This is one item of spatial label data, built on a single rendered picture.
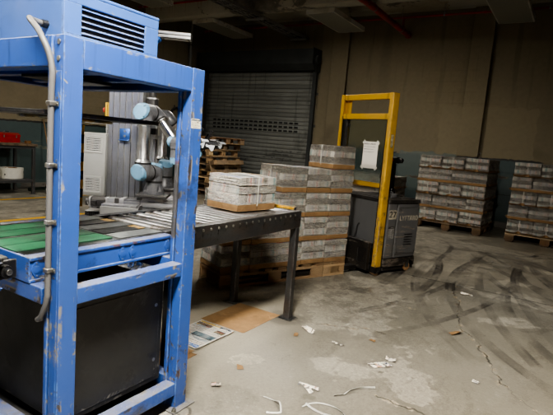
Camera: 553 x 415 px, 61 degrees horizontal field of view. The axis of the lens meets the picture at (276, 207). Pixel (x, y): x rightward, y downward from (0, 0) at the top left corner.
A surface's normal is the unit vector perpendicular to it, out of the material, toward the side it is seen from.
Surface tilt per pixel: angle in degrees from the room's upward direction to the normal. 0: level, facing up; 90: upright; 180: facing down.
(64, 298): 90
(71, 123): 90
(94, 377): 90
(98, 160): 90
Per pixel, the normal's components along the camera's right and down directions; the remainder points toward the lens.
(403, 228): 0.58, 0.15
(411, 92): -0.53, 0.07
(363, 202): -0.81, 0.01
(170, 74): 0.84, 0.14
